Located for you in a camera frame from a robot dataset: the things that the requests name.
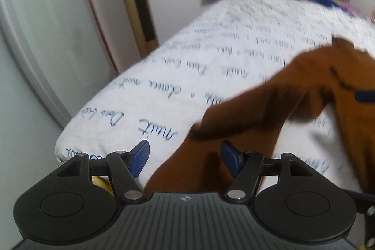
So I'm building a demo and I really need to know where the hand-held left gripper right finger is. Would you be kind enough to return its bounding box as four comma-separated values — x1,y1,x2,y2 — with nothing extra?
220,140,314,205

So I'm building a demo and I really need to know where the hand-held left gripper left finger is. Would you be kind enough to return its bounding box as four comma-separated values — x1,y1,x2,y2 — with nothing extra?
57,139,151,204

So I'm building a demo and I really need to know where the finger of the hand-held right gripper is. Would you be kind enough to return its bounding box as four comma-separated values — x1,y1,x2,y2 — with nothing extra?
354,90,375,103

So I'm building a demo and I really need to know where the brown knit sweater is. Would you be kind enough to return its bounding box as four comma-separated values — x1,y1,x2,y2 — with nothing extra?
143,37,375,198

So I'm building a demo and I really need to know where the yellow cloth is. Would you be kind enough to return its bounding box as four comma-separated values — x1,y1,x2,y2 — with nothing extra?
92,176,115,197

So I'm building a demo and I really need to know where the white script-printed bed sheet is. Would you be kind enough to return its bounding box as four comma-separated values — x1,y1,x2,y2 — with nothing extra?
55,0,375,195

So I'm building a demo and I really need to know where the purple cloth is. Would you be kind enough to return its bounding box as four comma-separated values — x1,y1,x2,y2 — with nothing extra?
339,2,360,15

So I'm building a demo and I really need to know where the dark blue cloth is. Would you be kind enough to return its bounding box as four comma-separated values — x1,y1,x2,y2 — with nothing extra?
310,0,343,8

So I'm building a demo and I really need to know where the frosted glass door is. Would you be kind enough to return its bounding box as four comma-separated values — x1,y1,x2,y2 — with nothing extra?
0,0,120,130

